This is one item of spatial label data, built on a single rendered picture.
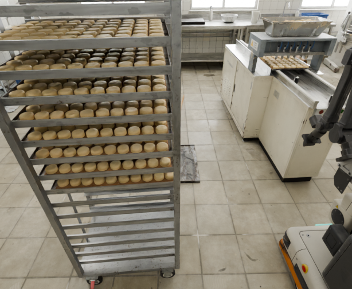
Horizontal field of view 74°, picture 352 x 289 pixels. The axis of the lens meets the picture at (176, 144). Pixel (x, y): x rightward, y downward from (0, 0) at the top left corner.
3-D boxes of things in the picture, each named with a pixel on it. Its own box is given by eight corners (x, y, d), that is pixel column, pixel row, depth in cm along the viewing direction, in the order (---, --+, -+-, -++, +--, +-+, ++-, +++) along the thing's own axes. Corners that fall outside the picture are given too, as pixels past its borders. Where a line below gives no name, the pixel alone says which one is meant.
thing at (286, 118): (255, 143, 285) (273, 69, 232) (284, 141, 287) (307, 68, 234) (280, 184, 229) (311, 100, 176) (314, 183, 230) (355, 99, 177)
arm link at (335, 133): (368, 49, 96) (392, 48, 96) (345, 46, 108) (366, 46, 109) (336, 145, 116) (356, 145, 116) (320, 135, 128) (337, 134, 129)
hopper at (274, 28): (258, 32, 239) (261, 16, 231) (311, 31, 242) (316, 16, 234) (269, 38, 216) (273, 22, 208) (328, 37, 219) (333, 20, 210)
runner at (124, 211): (179, 205, 124) (179, 202, 123) (179, 210, 122) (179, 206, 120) (54, 215, 120) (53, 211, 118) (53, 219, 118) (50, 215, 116)
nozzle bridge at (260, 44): (244, 65, 261) (250, 32, 241) (307, 63, 264) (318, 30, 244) (254, 75, 234) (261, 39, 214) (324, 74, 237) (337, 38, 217)
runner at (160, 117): (179, 116, 93) (179, 109, 91) (179, 120, 90) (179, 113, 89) (10, 124, 88) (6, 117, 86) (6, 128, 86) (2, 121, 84)
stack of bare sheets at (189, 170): (160, 147, 279) (160, 145, 278) (194, 146, 280) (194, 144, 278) (159, 183, 231) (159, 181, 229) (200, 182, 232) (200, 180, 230)
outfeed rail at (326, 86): (258, 43, 339) (259, 38, 335) (260, 43, 340) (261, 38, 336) (349, 108, 178) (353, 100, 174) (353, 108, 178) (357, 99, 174)
